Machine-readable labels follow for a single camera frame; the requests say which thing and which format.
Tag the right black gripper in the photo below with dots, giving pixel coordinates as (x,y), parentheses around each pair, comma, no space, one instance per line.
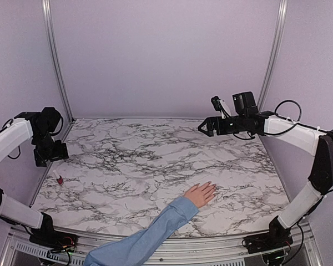
(211,127)

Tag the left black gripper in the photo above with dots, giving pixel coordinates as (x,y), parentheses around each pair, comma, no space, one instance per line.
(60,153)

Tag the red nail polish bottle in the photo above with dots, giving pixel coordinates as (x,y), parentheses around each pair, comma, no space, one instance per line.
(58,177)

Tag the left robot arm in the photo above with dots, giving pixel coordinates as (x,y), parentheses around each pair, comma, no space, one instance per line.
(39,128)

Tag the blue sleeved forearm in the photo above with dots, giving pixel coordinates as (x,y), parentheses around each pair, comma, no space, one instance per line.
(137,248)

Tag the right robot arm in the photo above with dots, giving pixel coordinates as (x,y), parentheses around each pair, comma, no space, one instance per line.
(315,143)

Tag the mannequin hand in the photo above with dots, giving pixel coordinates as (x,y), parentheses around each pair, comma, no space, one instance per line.
(200,195)

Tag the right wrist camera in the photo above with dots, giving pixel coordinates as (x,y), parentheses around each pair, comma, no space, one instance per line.
(221,106)

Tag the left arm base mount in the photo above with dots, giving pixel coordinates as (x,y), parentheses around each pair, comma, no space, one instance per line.
(59,242)

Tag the front aluminium rail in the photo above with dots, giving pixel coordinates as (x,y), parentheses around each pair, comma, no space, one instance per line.
(219,250)

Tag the right aluminium frame post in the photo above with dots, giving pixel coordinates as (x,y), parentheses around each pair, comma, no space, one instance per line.
(274,52)

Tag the aluminium frame post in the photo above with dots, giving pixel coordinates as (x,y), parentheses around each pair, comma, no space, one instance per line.
(274,52)
(48,21)

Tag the left aluminium frame post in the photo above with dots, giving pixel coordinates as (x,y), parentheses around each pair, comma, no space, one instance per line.
(48,21)

